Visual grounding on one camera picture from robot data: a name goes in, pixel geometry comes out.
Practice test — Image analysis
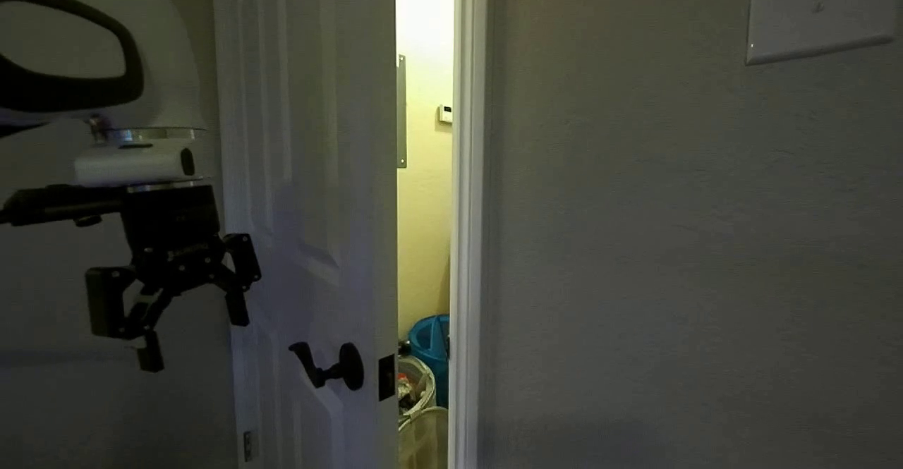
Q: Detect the white door frame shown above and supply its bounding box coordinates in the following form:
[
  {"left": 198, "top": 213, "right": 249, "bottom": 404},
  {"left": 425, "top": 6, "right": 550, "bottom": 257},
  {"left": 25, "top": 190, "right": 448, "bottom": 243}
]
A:
[{"left": 447, "top": 0, "right": 489, "bottom": 469}]

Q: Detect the mesh laundry basket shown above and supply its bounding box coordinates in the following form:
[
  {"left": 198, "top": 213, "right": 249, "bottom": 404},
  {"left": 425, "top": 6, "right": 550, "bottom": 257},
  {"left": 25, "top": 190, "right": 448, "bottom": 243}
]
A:
[{"left": 399, "top": 406, "right": 449, "bottom": 469}]

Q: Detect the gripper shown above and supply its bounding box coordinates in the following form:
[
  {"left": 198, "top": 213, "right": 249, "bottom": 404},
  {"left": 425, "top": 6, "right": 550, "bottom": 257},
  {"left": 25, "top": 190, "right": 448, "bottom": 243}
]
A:
[{"left": 85, "top": 185, "right": 262, "bottom": 373}]

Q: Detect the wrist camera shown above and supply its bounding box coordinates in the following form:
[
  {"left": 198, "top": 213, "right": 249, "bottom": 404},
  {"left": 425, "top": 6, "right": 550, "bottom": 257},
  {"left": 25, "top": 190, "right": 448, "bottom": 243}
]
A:
[{"left": 0, "top": 183, "right": 129, "bottom": 228}]

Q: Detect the white panel door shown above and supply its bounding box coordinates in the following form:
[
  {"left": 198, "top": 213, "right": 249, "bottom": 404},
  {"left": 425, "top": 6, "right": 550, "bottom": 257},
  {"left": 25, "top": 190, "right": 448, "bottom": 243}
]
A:
[{"left": 212, "top": 0, "right": 400, "bottom": 469}]

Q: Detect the blue plastic bucket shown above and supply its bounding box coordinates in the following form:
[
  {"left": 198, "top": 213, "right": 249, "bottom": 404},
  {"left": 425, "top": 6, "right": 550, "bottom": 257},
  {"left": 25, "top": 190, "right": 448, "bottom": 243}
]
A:
[{"left": 408, "top": 314, "right": 450, "bottom": 408}]

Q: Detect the white light switch plate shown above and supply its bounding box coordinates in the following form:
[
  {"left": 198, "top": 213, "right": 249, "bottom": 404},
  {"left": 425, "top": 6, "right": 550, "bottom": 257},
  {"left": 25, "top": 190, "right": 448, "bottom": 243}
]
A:
[{"left": 745, "top": 0, "right": 903, "bottom": 66}]

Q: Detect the white waste bin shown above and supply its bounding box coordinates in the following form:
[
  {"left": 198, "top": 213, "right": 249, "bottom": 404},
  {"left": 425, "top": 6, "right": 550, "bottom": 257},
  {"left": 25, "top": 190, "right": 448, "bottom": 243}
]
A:
[{"left": 398, "top": 355, "right": 437, "bottom": 417}]

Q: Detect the black door lever handle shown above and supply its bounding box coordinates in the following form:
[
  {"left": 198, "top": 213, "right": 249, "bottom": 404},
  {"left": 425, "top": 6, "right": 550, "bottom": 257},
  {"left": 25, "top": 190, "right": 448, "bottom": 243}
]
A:
[{"left": 289, "top": 341, "right": 365, "bottom": 392}]

